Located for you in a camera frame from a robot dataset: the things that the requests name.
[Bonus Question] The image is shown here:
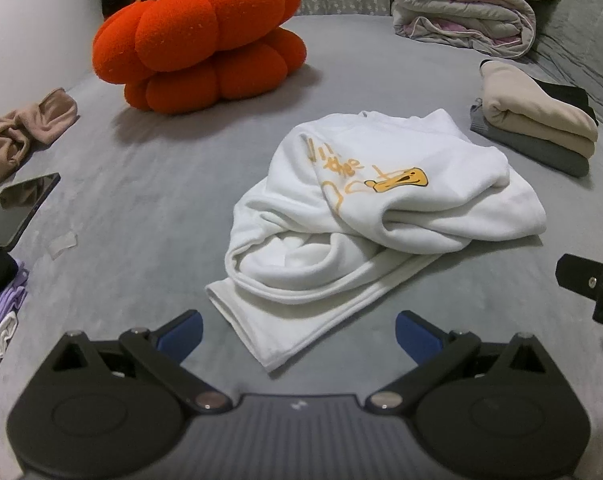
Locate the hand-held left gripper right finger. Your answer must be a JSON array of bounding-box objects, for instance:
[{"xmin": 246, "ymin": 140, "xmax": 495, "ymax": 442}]
[{"xmin": 366, "ymin": 310, "xmax": 549, "ymax": 413}]

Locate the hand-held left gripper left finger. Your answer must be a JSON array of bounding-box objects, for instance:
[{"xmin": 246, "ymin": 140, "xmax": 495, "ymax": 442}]
[{"xmin": 44, "ymin": 310, "xmax": 232, "ymax": 413}]

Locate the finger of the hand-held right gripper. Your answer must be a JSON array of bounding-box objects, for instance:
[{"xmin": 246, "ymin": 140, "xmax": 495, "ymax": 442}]
[{"xmin": 556, "ymin": 255, "xmax": 603, "ymax": 333}]

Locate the white printed sweatshirt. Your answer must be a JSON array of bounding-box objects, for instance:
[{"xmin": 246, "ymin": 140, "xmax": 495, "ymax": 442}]
[{"xmin": 204, "ymin": 109, "xmax": 547, "ymax": 373}]

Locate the folded grey garment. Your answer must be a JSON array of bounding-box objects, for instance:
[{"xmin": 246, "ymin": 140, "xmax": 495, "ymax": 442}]
[{"xmin": 470, "ymin": 102, "xmax": 591, "ymax": 177}]

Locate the white paper scrap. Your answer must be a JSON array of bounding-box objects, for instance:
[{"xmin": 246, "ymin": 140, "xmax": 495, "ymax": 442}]
[{"xmin": 48, "ymin": 232, "xmax": 79, "ymax": 260}]

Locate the folded beige garment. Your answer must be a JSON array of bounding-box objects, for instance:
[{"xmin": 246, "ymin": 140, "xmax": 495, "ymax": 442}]
[{"xmin": 480, "ymin": 60, "xmax": 599, "ymax": 160}]

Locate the white cloth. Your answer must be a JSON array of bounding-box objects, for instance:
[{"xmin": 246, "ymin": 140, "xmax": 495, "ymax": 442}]
[{"xmin": 0, "ymin": 310, "xmax": 19, "ymax": 406}]

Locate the purple garment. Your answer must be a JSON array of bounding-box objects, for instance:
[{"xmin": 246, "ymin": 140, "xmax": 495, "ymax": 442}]
[{"xmin": 0, "ymin": 255, "xmax": 32, "ymax": 376}]

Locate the folded black garment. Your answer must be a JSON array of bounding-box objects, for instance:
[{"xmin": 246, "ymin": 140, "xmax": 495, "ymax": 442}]
[{"xmin": 539, "ymin": 79, "xmax": 599, "ymax": 126}]

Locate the grey quilted bedspread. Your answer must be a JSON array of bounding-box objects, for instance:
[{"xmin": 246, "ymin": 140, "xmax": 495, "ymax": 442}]
[{"xmin": 529, "ymin": 0, "xmax": 603, "ymax": 141}]

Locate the crumpled beige cloth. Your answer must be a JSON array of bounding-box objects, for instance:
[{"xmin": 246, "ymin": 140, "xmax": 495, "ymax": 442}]
[{"xmin": 0, "ymin": 87, "xmax": 79, "ymax": 186}]

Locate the folded grey pink quilt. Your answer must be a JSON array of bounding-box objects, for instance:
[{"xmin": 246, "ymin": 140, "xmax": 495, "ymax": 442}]
[{"xmin": 384, "ymin": 0, "xmax": 537, "ymax": 58}]

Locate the orange pumpkin plush pillow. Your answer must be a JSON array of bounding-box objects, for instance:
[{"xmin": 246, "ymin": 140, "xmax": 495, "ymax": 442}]
[{"xmin": 92, "ymin": 0, "xmax": 307, "ymax": 115}]

